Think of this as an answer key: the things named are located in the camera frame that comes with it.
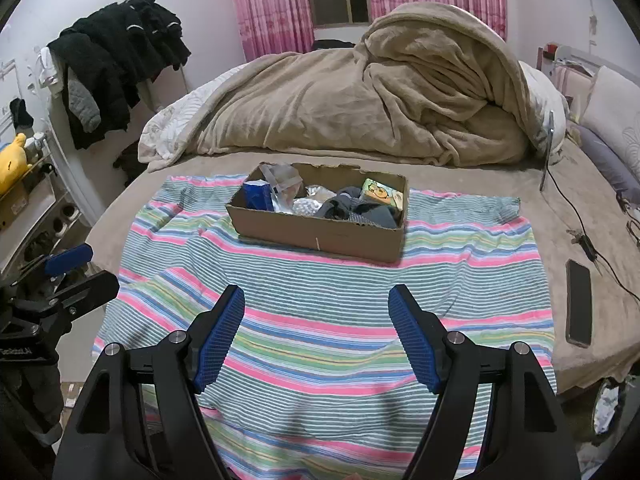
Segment dark cloth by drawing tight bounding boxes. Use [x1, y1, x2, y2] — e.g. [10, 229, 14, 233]
[112, 142, 151, 186]

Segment white embroidered pillow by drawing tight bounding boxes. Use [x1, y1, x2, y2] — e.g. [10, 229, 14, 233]
[580, 65, 640, 181]

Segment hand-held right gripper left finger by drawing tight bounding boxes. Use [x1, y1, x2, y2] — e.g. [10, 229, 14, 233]
[52, 284, 247, 480]

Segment yellow plush toy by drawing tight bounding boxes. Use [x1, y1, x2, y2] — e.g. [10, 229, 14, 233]
[0, 132, 28, 196]

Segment black hanging clothes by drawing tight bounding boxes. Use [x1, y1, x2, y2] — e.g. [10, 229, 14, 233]
[47, 0, 192, 150]

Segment brown cardboard box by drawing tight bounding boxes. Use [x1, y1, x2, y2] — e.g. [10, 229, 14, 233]
[225, 161, 411, 264]

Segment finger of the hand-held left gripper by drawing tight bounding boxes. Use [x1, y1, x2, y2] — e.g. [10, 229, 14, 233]
[10, 242, 95, 289]
[50, 270, 121, 320]

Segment black sock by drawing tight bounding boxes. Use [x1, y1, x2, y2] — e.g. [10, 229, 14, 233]
[10, 99, 35, 131]

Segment clear snack bag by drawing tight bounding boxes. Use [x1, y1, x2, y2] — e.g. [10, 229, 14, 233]
[260, 164, 306, 206]

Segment beige blanket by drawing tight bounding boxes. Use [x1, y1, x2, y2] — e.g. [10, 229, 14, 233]
[195, 2, 531, 168]

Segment blue packet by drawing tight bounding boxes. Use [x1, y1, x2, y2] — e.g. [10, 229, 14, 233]
[242, 180, 276, 212]

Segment grey knit garment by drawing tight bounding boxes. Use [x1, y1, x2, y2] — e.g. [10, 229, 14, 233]
[67, 72, 101, 133]

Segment black tablet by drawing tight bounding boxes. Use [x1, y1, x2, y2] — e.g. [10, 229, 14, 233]
[539, 110, 556, 192]

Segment black phone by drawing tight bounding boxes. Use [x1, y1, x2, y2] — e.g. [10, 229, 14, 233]
[565, 258, 593, 348]

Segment black charging cable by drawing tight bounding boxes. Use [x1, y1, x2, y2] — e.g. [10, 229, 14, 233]
[545, 165, 640, 306]

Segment white metal headboard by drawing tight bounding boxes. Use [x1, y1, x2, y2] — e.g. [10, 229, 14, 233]
[537, 42, 640, 111]

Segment white storage rack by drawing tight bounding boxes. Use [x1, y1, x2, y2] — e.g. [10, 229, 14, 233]
[0, 155, 86, 271]

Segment bed with brown sheet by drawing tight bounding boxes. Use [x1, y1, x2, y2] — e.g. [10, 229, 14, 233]
[87, 152, 640, 396]

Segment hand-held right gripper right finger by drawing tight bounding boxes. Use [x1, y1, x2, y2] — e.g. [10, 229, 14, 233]
[387, 284, 583, 480]

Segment grey pillow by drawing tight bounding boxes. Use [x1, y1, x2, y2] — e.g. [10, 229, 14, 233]
[572, 125, 640, 196]

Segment striped cloth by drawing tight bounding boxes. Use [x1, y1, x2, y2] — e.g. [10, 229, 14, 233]
[90, 174, 558, 480]

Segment green white carton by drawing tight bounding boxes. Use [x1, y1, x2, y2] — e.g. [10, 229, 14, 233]
[361, 178, 405, 211]

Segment white floral quilt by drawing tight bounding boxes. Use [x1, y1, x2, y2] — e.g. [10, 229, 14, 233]
[137, 77, 241, 165]

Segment grey dotted socks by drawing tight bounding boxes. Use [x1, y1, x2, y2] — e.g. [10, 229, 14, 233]
[315, 186, 403, 228]

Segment patterned cloth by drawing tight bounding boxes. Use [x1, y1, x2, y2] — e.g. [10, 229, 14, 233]
[592, 377, 626, 436]

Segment clear bag of white pieces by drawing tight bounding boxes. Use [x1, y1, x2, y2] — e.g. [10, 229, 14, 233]
[286, 185, 335, 217]

